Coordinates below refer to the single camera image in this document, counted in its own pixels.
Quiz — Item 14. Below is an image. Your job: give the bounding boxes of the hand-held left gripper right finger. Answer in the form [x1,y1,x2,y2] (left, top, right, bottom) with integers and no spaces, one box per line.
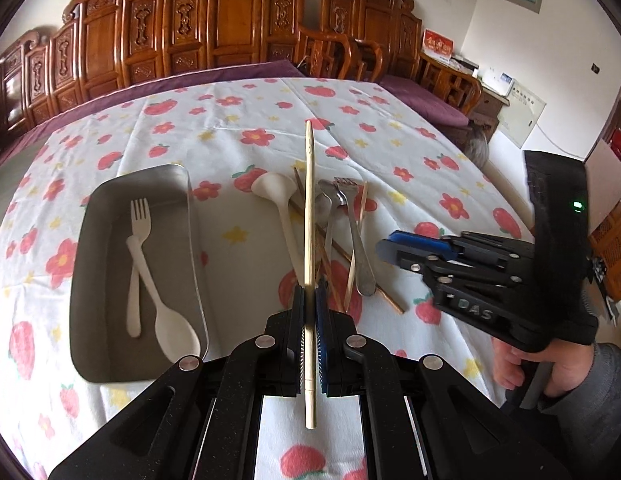
[315,280,574,480]

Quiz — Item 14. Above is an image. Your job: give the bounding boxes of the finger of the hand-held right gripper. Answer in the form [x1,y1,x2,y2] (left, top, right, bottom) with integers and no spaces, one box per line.
[375,239,522,287]
[389,230,534,267]

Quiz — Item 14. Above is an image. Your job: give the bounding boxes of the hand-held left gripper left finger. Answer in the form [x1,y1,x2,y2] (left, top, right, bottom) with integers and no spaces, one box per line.
[48,282,311,480]

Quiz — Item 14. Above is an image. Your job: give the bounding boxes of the metal fork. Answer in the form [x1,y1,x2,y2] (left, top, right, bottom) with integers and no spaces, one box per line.
[333,177,377,297]

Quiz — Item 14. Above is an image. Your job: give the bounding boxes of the brown wooden chopstick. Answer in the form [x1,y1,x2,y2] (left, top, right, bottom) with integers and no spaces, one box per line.
[293,167,344,311]
[289,201,405,315]

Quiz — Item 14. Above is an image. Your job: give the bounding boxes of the light bamboo chopstick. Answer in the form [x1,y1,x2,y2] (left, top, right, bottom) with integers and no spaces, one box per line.
[344,182,369,311]
[304,120,319,430]

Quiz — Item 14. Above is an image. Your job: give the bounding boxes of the metal spoon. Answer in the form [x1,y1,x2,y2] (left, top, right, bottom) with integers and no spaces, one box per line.
[315,180,347,286]

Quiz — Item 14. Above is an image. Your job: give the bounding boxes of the white plastic spoon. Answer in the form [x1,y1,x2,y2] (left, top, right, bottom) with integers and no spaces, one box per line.
[126,236,201,363]

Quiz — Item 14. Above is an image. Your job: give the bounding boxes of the white plastic ladle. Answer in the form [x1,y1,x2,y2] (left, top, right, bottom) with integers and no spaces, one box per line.
[250,172,304,287]

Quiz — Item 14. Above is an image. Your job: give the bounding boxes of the white plastic fork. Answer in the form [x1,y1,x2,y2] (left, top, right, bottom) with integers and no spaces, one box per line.
[126,198,152,339]

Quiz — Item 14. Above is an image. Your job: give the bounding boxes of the metal tray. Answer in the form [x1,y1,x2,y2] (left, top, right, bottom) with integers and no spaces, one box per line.
[69,163,210,383]

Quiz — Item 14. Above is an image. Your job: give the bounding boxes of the person's right forearm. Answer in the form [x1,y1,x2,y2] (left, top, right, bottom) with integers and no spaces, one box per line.
[538,342,621,480]

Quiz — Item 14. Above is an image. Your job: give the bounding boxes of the person's right hand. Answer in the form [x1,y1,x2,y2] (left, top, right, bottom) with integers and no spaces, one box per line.
[492,337,599,400]

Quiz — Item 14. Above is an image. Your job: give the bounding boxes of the wooden lattice cabinet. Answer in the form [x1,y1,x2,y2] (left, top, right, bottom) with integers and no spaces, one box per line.
[588,200,621,306]

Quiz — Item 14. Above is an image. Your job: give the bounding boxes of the cardboard box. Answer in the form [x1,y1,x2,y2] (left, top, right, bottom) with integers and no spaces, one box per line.
[585,139,621,233]

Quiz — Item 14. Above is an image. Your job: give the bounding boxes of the grey fuzzy bundle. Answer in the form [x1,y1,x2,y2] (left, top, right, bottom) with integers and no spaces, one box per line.
[462,124,492,167]

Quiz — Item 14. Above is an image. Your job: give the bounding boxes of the short purple seat cushion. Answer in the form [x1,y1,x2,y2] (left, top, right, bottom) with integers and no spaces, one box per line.
[378,75,471,128]

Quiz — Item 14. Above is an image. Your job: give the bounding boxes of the white leaning board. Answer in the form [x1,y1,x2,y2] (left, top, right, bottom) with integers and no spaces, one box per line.
[497,92,547,150]

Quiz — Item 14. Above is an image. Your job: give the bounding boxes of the white router box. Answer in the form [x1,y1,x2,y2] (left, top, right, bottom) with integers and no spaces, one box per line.
[478,67,516,97]

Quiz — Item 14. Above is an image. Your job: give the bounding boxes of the red desk calendar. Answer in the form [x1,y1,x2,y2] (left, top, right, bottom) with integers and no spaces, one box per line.
[421,28,454,63]

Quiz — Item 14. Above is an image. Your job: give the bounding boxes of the floral printed tablecloth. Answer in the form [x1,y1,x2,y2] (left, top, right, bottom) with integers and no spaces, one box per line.
[0,76,539,480]

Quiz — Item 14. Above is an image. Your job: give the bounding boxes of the short carved wooden bench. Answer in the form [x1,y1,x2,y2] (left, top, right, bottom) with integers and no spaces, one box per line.
[321,0,426,86]

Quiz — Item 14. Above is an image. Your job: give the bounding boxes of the long carved wooden bench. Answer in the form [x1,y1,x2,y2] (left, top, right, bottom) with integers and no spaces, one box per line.
[0,0,354,148]

